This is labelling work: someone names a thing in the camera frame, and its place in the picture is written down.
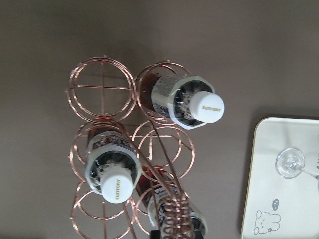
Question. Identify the copper wire bottle basket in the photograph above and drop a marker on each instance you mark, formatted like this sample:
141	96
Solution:
102	87

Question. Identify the tea bottle rear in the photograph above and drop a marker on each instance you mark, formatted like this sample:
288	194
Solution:
112	168

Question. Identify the cream serving tray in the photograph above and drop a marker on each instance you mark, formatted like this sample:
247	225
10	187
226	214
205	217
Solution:
278	208

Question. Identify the tea bottle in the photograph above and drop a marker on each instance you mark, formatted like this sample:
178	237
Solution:
175	218
112	168
187	100

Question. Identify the tea bottle front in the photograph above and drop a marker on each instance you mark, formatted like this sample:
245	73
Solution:
187	100

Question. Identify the clear wine glass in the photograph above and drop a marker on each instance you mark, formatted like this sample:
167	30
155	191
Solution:
291	162

